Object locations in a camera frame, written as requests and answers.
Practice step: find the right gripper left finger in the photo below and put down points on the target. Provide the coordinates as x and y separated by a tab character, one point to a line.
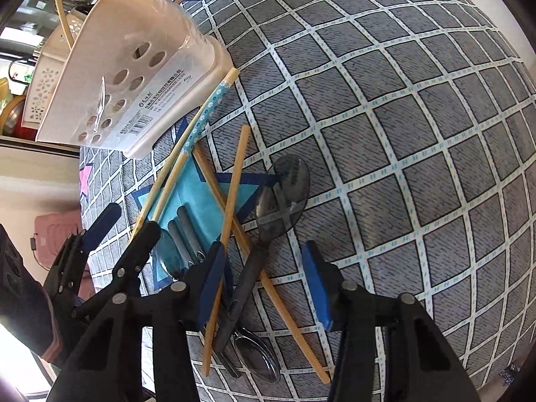
106	363

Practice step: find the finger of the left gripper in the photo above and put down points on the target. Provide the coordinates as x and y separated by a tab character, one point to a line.
93	236
125	273

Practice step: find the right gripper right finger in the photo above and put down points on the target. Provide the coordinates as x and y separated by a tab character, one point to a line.
420	364

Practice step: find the plain wooden chopstick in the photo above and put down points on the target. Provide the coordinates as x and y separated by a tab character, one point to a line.
229	215
162	175
246	246

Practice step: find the dark handled steel spoon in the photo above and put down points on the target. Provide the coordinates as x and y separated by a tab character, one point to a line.
279	206

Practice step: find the cream utensil holder caddy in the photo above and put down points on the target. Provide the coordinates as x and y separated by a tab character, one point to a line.
136	68

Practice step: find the blue patterned chopstick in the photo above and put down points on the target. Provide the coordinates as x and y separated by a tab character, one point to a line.
207	109

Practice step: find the pink folded stool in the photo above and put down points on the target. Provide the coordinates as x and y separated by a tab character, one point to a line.
51	232

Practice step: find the stacked metal bowls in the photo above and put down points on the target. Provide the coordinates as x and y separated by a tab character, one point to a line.
12	114

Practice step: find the cream plastic storage cart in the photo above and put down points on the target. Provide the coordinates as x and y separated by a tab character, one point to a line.
51	57

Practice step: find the long wooden stick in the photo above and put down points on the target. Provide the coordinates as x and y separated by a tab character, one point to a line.
59	6

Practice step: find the grey checked star tablecloth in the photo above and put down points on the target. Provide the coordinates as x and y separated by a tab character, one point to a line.
417	121

